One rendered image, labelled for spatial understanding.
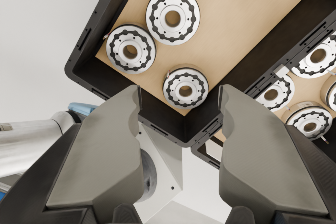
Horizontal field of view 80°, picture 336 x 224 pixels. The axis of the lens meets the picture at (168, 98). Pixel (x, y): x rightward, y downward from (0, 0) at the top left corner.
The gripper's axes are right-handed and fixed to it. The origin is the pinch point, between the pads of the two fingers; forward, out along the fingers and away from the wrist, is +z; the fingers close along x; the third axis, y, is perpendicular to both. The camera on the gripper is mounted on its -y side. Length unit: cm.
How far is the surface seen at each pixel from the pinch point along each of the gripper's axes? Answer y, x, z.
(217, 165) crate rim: 32.7, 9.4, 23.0
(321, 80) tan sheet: 14.5, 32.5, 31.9
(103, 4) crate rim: -3.1, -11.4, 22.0
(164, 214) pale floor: 213, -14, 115
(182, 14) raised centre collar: -0.5, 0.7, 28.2
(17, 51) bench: 11, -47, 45
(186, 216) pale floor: 216, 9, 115
